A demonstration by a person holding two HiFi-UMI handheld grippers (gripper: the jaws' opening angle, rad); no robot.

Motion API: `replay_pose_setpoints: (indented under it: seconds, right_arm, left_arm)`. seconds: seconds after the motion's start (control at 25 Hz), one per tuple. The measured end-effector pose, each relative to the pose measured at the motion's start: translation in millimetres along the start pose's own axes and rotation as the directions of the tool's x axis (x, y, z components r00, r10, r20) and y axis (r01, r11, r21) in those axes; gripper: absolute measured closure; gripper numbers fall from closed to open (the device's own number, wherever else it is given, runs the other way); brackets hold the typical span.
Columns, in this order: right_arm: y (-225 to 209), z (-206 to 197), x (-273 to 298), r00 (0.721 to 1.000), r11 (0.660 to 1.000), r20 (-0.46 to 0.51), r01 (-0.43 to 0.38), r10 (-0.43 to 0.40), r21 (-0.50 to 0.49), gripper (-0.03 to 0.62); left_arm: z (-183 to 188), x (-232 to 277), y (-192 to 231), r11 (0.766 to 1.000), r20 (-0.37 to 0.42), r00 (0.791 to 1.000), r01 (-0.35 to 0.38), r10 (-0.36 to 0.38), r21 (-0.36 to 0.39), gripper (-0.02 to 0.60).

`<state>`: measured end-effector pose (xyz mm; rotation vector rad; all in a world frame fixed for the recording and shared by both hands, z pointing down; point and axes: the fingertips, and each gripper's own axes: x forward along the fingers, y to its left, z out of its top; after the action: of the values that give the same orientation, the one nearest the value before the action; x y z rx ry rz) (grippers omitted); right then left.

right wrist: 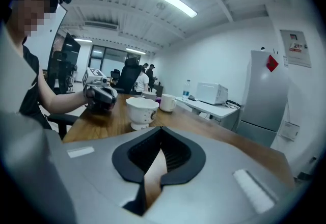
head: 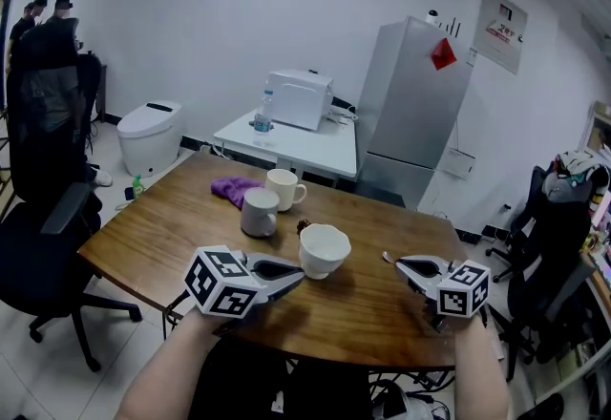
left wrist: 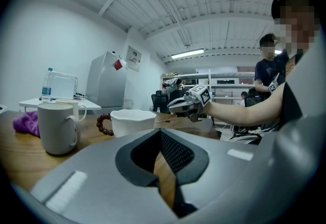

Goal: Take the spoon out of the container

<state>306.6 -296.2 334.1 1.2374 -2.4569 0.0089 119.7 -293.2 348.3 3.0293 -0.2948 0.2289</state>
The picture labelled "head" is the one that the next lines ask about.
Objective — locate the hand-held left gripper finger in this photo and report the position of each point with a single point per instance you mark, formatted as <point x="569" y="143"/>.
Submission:
<point x="284" y="285"/>
<point x="281" y="261"/>

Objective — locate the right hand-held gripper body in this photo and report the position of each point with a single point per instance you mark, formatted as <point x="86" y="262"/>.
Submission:
<point x="460" y="294"/>

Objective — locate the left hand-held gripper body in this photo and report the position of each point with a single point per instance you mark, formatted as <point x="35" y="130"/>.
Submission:
<point x="215" y="284"/>

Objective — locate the metal spoon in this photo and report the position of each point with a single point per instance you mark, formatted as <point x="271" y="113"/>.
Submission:
<point x="388" y="257"/>

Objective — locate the white bowl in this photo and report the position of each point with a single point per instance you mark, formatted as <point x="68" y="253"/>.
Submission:
<point x="322" y="260"/>

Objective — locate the person's right forearm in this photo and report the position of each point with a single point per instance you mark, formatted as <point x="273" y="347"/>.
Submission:
<point x="479" y="370"/>

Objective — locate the person's left forearm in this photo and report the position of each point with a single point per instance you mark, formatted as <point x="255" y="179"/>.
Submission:
<point x="167" y="375"/>

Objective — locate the small brown decoration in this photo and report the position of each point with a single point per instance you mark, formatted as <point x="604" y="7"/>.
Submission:
<point x="302" y="226"/>

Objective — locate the grey mug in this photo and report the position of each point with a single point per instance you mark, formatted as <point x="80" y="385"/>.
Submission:
<point x="258" y="217"/>

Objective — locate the cream mug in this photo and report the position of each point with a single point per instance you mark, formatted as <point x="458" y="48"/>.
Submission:
<point x="281" y="191"/>

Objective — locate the purple cloth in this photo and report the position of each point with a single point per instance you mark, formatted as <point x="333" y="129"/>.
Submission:
<point x="234" y="189"/>

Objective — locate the person's black trousers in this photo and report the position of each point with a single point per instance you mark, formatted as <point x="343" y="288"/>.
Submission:
<point x="286" y="384"/>

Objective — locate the white side table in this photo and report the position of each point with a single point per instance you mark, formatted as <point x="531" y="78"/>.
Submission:
<point x="310" y="151"/>

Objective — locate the green bottle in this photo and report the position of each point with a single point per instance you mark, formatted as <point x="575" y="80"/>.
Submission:
<point x="138" y="188"/>

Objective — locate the clear water bottle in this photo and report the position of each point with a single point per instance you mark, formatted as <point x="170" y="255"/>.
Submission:
<point x="263" y="122"/>

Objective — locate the silver refrigerator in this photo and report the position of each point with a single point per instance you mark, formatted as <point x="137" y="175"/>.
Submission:
<point x="410" y="112"/>

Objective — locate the white shoe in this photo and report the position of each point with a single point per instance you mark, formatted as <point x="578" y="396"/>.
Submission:
<point x="103" y="178"/>

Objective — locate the white toilet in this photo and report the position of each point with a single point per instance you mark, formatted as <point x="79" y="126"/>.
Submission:
<point x="148" y="141"/>

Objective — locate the plush toy head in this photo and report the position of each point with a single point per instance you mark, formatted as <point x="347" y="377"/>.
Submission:
<point x="573" y="179"/>

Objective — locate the white microwave oven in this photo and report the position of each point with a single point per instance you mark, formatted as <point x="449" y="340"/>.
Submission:
<point x="298" y="100"/>

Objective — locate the black mesh office chair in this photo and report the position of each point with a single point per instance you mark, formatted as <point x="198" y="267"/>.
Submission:
<point x="43" y="198"/>

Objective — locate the red paper decoration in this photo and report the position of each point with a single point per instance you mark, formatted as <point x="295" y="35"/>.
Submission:
<point x="444" y="55"/>

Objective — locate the storage shelf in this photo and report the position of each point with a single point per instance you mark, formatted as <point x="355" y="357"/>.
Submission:
<point x="599" y="132"/>

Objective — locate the router with black antennas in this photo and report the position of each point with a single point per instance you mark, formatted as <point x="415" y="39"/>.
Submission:
<point x="451" y="30"/>

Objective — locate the white wall box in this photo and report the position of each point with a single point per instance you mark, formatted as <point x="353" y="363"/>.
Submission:
<point x="461" y="163"/>

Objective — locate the white security camera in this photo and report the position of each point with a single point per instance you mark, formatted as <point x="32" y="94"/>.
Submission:
<point x="433" y="17"/>

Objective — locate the grey wall panel box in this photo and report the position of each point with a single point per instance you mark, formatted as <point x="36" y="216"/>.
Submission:
<point x="501" y="29"/>

